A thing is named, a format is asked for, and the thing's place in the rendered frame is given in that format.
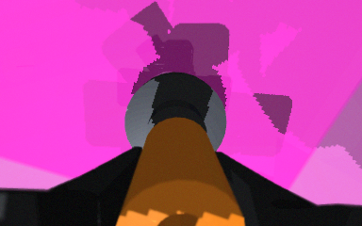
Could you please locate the orange knob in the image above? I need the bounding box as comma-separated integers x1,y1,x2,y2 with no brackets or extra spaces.
116,117,245,226

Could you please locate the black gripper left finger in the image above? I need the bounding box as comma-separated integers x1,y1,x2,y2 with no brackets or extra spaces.
0,146,142,226

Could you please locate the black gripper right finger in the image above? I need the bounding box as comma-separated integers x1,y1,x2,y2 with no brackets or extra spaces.
215,152,362,226

